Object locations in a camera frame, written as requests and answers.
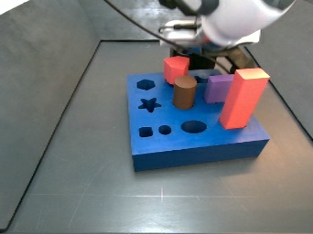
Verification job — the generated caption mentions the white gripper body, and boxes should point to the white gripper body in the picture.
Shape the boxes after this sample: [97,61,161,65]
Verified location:
[159,20,260,49]

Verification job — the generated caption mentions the brown cylinder peg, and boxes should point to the brown cylinder peg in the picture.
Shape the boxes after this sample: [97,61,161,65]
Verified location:
[172,76,196,110]

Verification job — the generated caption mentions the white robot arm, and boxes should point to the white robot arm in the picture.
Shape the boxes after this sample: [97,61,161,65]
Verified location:
[159,0,295,50]

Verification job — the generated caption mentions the tall red rectangular peg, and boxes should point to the tall red rectangular peg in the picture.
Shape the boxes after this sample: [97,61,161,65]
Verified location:
[219,68,270,130]

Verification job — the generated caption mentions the purple block peg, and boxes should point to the purple block peg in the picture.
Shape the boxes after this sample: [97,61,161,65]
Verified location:
[204,74,234,103]

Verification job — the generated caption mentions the blue shape-sorter block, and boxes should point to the blue shape-sorter block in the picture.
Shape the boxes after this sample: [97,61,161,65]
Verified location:
[127,73,268,171]

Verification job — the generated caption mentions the red hexagonal peg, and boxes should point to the red hexagonal peg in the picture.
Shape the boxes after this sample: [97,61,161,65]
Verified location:
[163,56,190,84]

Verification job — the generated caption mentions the black camera cable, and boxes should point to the black camera cable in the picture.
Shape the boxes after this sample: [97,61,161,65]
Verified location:
[103,0,231,75]

